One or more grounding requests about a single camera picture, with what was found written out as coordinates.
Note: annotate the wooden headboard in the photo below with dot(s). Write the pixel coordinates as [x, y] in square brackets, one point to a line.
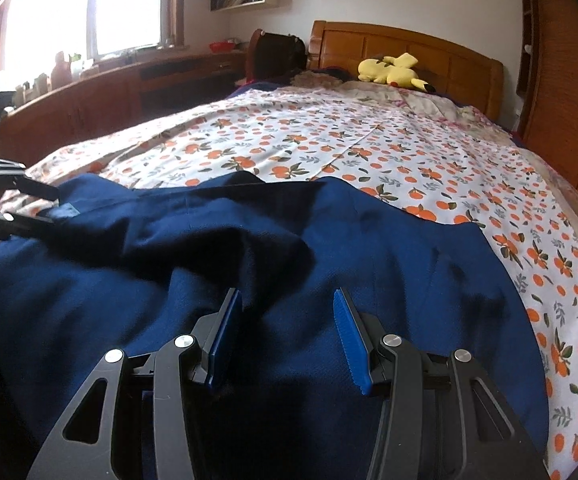
[339, 45]

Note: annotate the red bowl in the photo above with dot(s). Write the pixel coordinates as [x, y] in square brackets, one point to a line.
[222, 47]

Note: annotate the beige bottle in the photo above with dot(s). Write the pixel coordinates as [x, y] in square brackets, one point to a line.
[61, 70]

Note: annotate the yellow plush toy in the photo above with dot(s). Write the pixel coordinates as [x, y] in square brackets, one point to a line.
[384, 71]

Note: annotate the beige patterned pillow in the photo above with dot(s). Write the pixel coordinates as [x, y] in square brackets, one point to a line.
[329, 80]

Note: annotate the window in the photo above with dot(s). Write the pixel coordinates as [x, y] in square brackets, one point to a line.
[119, 10]

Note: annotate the wooden window cabinet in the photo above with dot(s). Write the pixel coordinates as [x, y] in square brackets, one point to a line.
[109, 100]

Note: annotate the orange floral bed sheet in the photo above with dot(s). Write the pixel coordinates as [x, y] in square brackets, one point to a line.
[319, 130]

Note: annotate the wooden wardrobe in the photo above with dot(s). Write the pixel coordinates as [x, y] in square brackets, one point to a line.
[564, 85]

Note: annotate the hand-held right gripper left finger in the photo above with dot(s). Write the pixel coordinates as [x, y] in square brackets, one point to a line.
[226, 340]

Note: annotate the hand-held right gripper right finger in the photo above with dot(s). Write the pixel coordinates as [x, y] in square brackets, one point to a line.
[351, 345]

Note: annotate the navy blue coat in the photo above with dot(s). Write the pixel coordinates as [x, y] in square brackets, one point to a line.
[269, 240]

